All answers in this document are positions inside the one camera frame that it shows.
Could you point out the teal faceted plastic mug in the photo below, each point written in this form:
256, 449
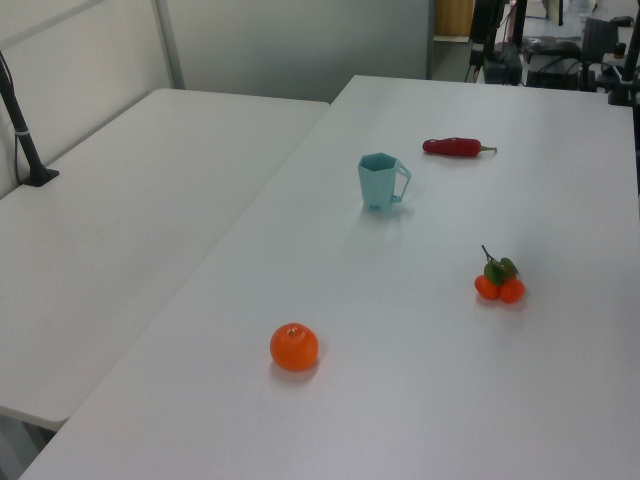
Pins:
376, 182

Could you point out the large orange mandarin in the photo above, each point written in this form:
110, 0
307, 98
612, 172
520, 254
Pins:
294, 347

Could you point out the red chili pepper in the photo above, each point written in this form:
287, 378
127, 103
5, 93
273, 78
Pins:
452, 147

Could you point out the small tangerine cluster with leaves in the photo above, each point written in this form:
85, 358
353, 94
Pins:
500, 286

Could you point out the white adjoining table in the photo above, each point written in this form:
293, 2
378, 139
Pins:
125, 225

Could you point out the black equipment stand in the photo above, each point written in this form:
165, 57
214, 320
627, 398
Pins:
495, 55

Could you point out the wooden cabinet panel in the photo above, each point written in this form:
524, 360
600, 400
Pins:
452, 17

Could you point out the black office chair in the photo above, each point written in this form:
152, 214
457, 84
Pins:
600, 37

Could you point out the black clamped pole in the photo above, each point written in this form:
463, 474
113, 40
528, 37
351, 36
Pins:
627, 65

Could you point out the grey metal partition post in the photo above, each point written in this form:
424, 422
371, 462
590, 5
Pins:
170, 45

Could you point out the black camera pole with base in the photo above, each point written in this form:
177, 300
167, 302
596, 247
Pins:
22, 137

